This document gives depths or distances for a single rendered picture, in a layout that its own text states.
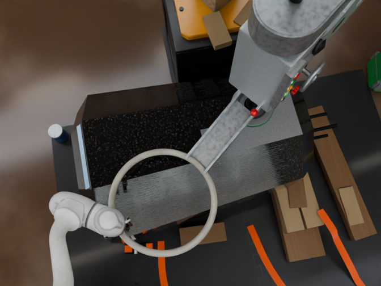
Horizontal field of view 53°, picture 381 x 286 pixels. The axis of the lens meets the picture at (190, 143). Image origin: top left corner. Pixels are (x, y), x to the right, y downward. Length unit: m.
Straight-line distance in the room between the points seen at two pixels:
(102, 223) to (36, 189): 1.56
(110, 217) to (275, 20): 0.86
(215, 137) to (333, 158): 1.25
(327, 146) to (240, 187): 1.02
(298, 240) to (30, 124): 2.08
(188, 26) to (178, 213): 1.04
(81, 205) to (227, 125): 0.75
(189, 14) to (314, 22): 1.23
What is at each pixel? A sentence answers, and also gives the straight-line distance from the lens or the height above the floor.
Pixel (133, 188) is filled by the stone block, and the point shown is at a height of 0.83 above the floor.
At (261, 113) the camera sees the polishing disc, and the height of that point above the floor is 0.90.
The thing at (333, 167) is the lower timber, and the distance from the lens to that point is 2.83.
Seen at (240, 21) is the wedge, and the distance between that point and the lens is 2.27.
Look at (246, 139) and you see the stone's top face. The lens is 1.91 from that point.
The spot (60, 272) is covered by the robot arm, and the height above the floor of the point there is 1.45.
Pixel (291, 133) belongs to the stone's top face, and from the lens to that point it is 1.96.
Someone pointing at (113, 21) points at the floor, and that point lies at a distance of 3.27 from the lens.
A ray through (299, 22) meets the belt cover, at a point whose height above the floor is 1.74.
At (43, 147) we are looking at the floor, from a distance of 2.99.
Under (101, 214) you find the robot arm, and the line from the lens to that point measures 1.43.
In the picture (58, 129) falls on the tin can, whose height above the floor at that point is 0.15.
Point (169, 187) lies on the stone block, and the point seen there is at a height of 0.79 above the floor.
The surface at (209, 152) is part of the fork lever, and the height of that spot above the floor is 0.96.
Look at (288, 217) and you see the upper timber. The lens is 2.57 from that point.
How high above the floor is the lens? 2.69
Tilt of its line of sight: 75 degrees down
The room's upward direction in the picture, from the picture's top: 2 degrees counter-clockwise
